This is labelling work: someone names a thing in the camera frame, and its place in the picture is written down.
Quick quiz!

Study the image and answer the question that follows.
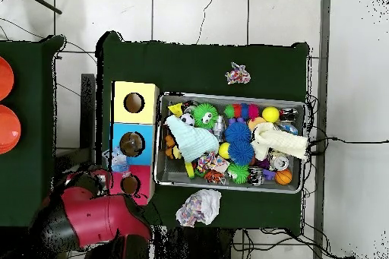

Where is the cream waffle cloth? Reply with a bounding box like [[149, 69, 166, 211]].
[[250, 122, 311, 163]]

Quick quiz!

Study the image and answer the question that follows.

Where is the wooden box with three holes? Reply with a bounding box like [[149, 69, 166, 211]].
[[108, 81, 160, 207]]

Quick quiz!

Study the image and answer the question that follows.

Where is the orange round disc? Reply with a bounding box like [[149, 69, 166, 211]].
[[248, 116, 266, 131]]

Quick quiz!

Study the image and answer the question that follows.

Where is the crushed silver can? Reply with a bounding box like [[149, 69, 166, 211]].
[[270, 153, 292, 172]]

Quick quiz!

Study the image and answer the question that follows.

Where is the yellow ball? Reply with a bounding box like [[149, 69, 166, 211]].
[[218, 142, 232, 160], [262, 106, 281, 123]]

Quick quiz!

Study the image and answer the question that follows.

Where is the side table with green cloth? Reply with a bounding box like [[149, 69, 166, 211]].
[[0, 35, 68, 231]]

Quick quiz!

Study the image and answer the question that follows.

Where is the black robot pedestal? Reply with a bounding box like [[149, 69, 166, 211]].
[[161, 227, 237, 259]]

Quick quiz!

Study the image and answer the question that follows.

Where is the small orange basketball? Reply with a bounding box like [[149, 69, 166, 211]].
[[274, 168, 293, 186]]

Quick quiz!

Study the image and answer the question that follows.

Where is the yellow cheese wedge toy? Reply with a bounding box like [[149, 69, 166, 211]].
[[168, 102, 185, 118]]

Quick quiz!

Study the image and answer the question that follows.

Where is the orange plastic building block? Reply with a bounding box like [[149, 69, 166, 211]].
[[163, 134, 182, 160]]

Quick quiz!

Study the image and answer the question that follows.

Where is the black rod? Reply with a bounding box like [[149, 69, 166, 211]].
[[17, 0, 63, 15]]

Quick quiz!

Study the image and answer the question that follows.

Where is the mint green waffle cloth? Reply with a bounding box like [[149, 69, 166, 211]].
[[165, 115, 220, 163]]

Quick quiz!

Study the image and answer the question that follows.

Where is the blue spiky ball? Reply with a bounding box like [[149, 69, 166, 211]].
[[229, 141, 256, 168], [223, 120, 253, 144]]

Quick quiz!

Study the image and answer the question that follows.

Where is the green fuzzy toy with eyes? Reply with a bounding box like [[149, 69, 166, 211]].
[[191, 102, 220, 129]]

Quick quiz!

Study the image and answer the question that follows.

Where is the crushed clear plastic bottle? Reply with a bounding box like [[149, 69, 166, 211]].
[[109, 150, 131, 174]]

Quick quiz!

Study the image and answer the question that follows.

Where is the orange bowl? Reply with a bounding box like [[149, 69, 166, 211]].
[[0, 104, 22, 155], [0, 57, 15, 102]]

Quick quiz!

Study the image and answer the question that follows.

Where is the orange striped tiger toy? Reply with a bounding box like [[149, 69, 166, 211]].
[[204, 169, 227, 185]]

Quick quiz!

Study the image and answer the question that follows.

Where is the black and white soccer ball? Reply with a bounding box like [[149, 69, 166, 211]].
[[180, 112, 196, 128]]

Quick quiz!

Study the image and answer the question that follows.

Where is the wire mesh bin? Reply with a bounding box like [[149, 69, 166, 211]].
[[154, 93, 307, 194]]

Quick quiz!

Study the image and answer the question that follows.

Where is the grey robot toy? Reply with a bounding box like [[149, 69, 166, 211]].
[[212, 114, 227, 141]]

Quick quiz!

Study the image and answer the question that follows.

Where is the black power cable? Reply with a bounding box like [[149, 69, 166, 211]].
[[306, 136, 389, 152]]

